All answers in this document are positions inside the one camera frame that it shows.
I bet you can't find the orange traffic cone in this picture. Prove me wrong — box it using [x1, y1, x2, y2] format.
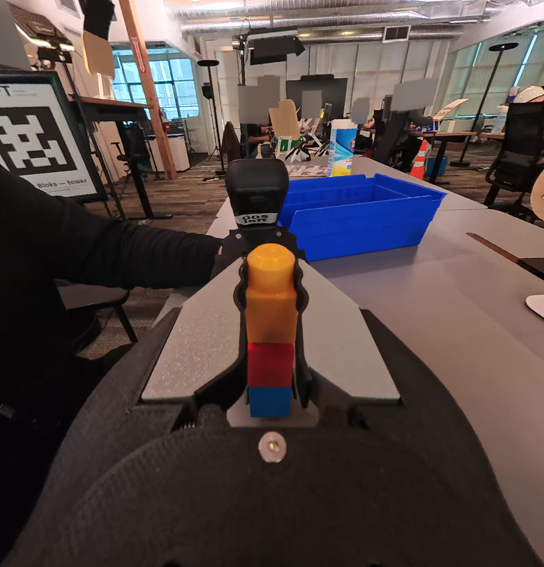
[409, 139, 430, 182]

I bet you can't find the blue plastic bin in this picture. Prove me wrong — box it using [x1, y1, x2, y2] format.
[276, 173, 448, 261]

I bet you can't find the large black display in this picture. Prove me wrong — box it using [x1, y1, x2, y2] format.
[285, 78, 349, 120]

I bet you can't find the yellow mega block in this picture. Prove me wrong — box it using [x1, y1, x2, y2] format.
[245, 243, 300, 346]

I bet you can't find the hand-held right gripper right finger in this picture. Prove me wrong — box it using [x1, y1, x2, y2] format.
[294, 258, 401, 407]

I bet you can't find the person's left forearm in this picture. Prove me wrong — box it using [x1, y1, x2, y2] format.
[0, 159, 224, 293]

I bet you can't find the red mega block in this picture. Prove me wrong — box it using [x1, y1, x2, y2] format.
[246, 341, 296, 391]

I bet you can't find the blue white wipes canister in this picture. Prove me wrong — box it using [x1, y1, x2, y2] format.
[328, 120, 359, 177]

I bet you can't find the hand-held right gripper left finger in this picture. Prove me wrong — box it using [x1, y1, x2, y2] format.
[141, 258, 251, 410]

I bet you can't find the framed marker sign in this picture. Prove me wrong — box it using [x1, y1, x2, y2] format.
[0, 70, 108, 204]

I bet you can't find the blue mega block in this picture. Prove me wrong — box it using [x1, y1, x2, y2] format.
[248, 385, 294, 418]

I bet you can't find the printed paper sheet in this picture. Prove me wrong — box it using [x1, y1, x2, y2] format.
[288, 164, 331, 179]

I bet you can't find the black standing desk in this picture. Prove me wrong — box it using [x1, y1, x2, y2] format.
[74, 96, 176, 219]

